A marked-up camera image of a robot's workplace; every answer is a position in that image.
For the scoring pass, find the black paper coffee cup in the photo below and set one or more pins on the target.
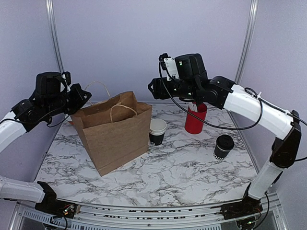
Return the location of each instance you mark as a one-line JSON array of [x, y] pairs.
[[220, 154]]

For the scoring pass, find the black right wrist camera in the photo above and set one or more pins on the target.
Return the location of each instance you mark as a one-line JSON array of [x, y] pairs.
[[185, 67]]

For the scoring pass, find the right aluminium frame post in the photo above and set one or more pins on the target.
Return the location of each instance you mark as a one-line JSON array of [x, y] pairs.
[[247, 40]]

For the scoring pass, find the aluminium frame post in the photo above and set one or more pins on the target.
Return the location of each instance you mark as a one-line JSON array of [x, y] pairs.
[[54, 34], [247, 40]]

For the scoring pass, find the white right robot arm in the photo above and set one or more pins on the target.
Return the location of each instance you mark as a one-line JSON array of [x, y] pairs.
[[280, 124]]

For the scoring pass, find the aluminium front rail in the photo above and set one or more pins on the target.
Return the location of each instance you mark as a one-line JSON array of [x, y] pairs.
[[214, 216]]

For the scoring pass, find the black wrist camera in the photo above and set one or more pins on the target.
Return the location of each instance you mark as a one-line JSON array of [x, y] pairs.
[[51, 85], [185, 67]]

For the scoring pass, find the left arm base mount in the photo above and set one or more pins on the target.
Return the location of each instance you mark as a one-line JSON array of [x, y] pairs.
[[57, 208]]

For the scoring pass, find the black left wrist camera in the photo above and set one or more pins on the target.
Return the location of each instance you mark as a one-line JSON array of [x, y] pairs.
[[51, 85]]

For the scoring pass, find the left aluminium frame post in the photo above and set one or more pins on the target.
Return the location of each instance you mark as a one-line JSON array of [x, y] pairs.
[[54, 34]]

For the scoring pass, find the brown paper bag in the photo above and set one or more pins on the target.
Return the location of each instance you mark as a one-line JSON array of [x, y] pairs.
[[115, 131]]

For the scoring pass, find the stacked black paper cups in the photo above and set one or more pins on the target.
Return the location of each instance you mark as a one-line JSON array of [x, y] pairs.
[[157, 131]]

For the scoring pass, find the white wrapped stirrers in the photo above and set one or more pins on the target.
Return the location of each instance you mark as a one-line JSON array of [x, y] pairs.
[[193, 107]]

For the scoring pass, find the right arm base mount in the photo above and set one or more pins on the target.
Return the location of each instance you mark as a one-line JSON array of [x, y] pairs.
[[240, 209]]

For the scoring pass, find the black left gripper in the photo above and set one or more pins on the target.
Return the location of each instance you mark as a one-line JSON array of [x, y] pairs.
[[80, 98]]

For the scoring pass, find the black plastic cup lid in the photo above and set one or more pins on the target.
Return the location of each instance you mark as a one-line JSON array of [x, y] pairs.
[[225, 142]]

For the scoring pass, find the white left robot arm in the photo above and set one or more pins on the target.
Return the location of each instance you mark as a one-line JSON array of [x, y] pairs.
[[22, 139]]

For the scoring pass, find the red plastic cup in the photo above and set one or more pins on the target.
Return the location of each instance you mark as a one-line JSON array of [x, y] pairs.
[[192, 124]]

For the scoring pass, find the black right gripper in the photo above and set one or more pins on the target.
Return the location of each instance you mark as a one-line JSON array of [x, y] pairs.
[[159, 91]]

